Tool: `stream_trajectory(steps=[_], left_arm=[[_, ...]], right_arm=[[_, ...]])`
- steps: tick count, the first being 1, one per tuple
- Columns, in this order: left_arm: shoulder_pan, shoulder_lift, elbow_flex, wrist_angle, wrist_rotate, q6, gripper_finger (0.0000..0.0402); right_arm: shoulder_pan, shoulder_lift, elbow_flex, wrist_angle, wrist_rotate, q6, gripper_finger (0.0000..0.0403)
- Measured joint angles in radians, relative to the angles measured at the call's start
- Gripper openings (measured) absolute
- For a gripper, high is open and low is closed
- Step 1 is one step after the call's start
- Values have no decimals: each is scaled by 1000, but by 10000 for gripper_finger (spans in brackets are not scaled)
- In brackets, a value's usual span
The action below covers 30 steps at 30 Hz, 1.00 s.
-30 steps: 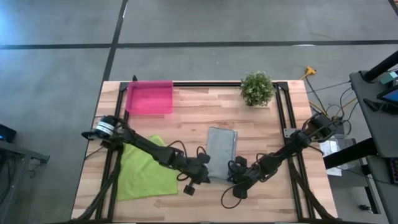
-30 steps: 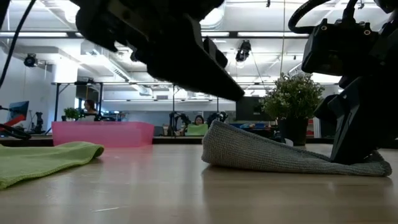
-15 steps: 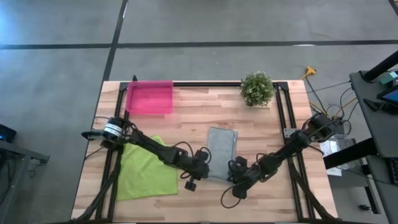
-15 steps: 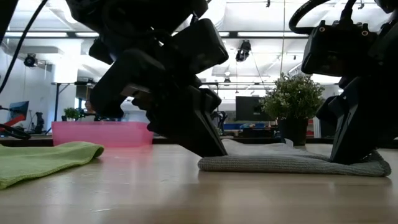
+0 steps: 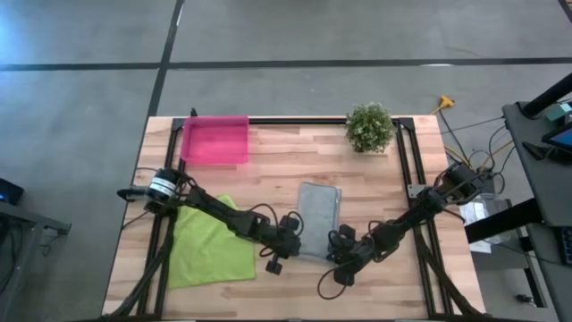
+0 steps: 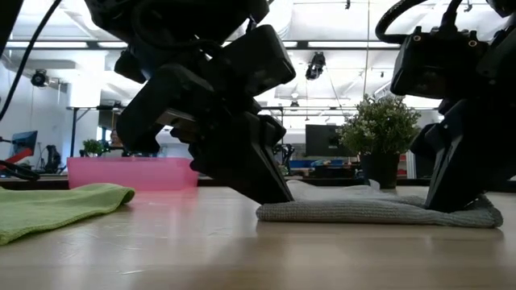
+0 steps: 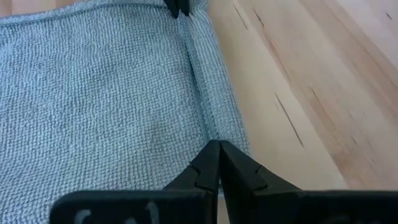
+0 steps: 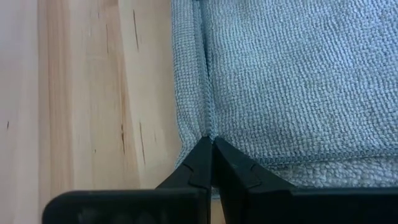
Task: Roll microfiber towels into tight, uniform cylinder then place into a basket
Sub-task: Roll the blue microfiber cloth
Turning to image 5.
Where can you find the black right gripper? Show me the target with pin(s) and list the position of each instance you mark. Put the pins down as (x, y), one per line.
(350, 248)

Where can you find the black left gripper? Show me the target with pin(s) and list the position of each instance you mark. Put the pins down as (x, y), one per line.
(286, 239)

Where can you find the grey microfiber towel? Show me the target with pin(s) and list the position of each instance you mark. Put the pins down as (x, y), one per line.
(319, 210)

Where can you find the green microfiber towel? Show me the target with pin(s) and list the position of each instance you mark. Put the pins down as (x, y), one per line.
(205, 250)

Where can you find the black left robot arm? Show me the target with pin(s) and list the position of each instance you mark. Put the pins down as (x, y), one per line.
(219, 214)

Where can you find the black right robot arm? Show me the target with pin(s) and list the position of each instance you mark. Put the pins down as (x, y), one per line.
(415, 214)

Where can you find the pink plastic basket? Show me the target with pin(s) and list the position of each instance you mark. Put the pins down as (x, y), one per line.
(214, 141)

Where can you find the potted green plant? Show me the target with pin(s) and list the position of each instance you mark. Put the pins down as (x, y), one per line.
(370, 127)

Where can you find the clear plastic bag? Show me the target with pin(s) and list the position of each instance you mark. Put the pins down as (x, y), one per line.
(485, 214)

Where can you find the grey power strip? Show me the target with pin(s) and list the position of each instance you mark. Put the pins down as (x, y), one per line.
(485, 176)

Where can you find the black desk leg beam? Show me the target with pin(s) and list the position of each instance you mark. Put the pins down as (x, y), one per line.
(505, 221)

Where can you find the small black clamp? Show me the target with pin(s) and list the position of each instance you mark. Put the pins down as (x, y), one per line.
(193, 112)

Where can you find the yellow power plug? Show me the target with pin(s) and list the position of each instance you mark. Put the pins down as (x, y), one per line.
(446, 102)

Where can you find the grey side desk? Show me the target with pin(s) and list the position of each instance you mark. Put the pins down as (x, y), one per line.
(536, 170)

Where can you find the dark keyboard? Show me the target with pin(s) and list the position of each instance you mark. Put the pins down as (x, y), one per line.
(566, 246)

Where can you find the tablet with blue screen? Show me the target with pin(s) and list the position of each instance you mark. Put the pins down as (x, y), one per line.
(558, 136)

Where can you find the black pole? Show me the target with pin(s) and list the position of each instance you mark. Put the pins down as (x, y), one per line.
(547, 96)

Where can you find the teal box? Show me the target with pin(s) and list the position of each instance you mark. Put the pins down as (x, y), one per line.
(558, 112)

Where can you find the dark side stand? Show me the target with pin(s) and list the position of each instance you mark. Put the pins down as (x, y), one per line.
(27, 219)

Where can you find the black device with blue light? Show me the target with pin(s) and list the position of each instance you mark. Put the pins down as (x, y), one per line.
(10, 191)

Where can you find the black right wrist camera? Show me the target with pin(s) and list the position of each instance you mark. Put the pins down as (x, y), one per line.
(344, 277)

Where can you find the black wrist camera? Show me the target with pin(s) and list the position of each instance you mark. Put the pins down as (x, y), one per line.
(273, 267)
(344, 277)

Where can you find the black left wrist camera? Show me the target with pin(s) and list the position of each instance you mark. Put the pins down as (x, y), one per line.
(273, 267)

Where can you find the grey metal bracket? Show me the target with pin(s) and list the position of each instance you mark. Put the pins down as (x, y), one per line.
(415, 191)

